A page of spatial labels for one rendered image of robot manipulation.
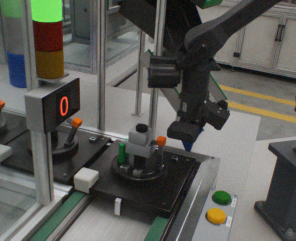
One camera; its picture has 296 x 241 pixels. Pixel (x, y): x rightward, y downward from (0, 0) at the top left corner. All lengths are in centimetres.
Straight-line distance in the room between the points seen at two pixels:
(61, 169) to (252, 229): 50
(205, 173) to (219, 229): 22
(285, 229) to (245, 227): 10
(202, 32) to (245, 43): 423
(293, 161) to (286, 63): 404
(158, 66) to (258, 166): 62
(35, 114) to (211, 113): 35
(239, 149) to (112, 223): 62
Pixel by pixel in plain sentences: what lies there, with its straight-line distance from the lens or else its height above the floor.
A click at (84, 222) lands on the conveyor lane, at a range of 87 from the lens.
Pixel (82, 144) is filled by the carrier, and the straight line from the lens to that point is 104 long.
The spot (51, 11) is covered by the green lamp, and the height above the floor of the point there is 138.
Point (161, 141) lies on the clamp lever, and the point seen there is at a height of 107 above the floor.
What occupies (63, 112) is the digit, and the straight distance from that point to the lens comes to 72.
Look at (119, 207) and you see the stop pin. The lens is 85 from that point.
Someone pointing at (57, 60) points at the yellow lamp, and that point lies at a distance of 67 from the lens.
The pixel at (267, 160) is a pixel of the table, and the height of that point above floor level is 86.
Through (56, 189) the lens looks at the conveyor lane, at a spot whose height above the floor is 96.
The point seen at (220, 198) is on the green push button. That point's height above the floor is 97.
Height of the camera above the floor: 149
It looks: 26 degrees down
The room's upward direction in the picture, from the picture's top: 4 degrees clockwise
